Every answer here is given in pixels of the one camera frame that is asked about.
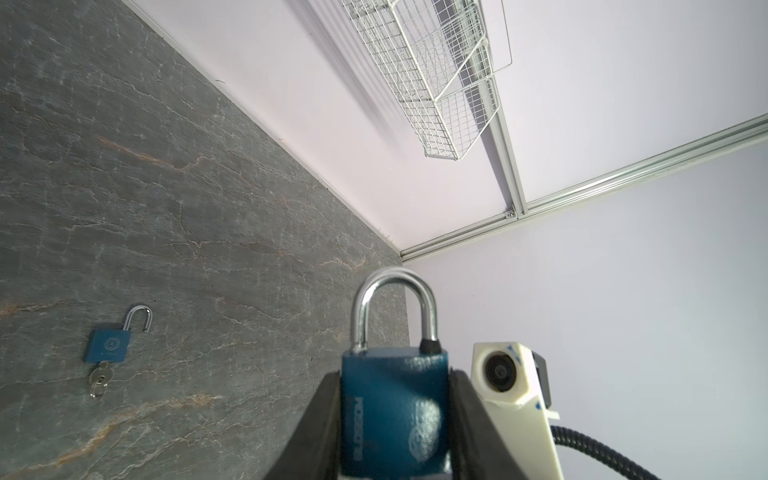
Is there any small silver key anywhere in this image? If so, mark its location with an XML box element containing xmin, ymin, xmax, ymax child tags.
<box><xmin>89</xmin><ymin>361</ymin><xmax>114</xmax><ymax>399</ymax></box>

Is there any white wire shelf basket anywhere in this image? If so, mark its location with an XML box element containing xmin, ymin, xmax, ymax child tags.
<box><xmin>342</xmin><ymin>0</ymin><xmax>501</xmax><ymax>161</ymax></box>

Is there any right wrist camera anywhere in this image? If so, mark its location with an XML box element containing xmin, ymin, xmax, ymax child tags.
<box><xmin>471</xmin><ymin>342</ymin><xmax>564</xmax><ymax>479</ymax></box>

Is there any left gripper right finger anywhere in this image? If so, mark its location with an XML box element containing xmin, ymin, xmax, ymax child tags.
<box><xmin>448</xmin><ymin>369</ymin><xmax>527</xmax><ymax>480</ymax></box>

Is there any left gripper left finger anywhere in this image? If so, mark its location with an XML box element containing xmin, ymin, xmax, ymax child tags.
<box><xmin>264</xmin><ymin>371</ymin><xmax>341</xmax><ymax>480</ymax></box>

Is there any small teal padlock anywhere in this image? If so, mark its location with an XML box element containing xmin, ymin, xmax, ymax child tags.
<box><xmin>83</xmin><ymin>304</ymin><xmax>154</xmax><ymax>364</ymax></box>

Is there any large teal padlock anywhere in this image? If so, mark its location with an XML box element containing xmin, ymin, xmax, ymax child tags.
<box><xmin>340</xmin><ymin>267</ymin><xmax>449</xmax><ymax>479</ymax></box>

